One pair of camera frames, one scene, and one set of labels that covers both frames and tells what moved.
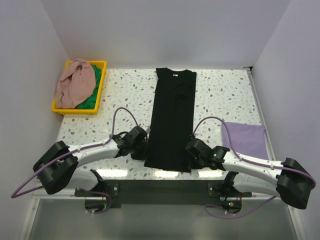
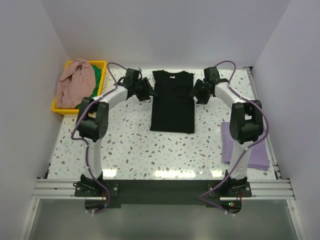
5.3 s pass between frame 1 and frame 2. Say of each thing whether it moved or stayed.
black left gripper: moved
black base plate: stayed
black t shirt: moved
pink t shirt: stayed
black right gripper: moved
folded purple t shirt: stayed
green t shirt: stayed
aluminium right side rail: stayed
